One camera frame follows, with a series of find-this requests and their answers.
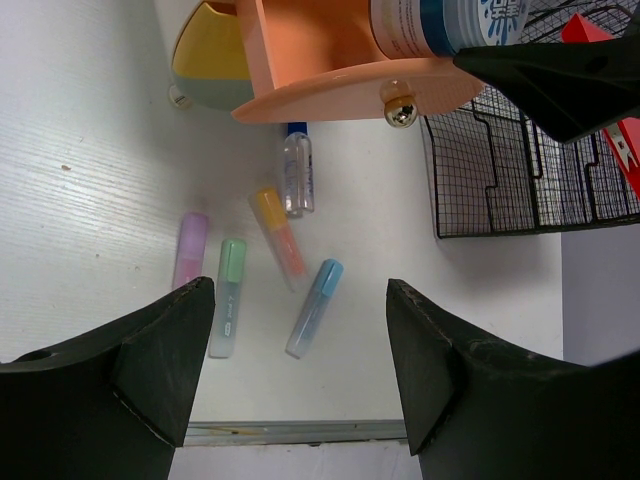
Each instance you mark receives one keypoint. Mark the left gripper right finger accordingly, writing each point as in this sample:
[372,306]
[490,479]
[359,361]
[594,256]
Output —
[476,406]

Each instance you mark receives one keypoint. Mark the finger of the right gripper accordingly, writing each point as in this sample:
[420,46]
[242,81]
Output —
[543,76]

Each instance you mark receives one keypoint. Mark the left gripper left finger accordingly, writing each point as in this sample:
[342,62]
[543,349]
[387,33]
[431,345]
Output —
[112,403]

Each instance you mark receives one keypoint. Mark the red folder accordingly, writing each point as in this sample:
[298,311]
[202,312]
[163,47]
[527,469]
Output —
[613,110]

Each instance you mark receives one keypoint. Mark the round blue slime jar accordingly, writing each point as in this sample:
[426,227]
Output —
[441,28]

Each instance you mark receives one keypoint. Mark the orange highlighter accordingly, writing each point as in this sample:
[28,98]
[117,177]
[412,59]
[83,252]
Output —
[274,223]

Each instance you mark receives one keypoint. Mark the round cream drawer organizer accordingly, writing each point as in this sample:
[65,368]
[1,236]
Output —
[302,61]

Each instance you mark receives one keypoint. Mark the purple highlighter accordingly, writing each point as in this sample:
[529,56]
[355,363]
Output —
[190,249]

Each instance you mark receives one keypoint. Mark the green highlighter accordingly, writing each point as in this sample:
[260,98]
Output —
[228,290]

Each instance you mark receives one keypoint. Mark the blue highlighter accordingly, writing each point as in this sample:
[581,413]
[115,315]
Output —
[315,305]

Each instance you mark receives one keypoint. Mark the clear blue-capped spray bottle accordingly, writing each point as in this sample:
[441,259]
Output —
[297,191]

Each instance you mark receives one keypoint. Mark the black wire mesh rack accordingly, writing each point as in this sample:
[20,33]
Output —
[494,172]

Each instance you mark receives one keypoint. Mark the aluminium table edge rail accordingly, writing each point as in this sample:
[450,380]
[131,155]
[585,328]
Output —
[217,434]

